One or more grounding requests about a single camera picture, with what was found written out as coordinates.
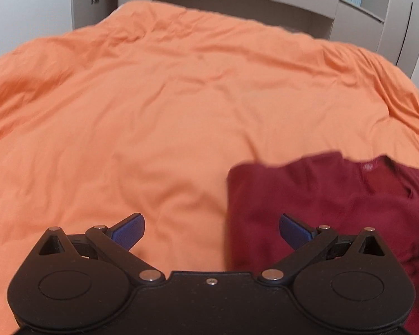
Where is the orange bed cover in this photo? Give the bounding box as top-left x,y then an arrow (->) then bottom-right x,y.
0,1 -> 419,334

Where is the dark red shirt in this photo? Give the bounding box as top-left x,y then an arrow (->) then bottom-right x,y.
228,152 -> 419,334

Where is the grey wall cabinet unit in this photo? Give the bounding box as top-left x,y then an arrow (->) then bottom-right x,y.
70,0 -> 419,82

